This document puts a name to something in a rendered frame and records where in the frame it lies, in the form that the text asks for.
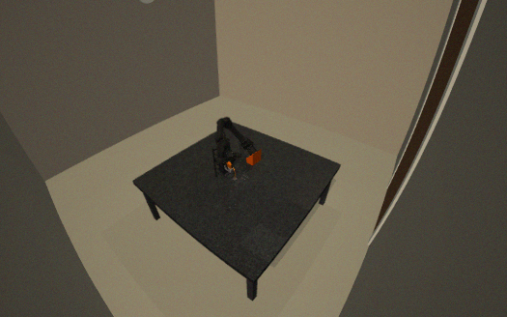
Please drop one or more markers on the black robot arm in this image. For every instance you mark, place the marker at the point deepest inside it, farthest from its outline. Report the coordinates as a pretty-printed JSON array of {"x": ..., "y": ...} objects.
[{"x": 222, "y": 143}]

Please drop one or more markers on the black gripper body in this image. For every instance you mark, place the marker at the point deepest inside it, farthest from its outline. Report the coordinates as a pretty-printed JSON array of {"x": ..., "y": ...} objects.
[{"x": 218, "y": 160}]

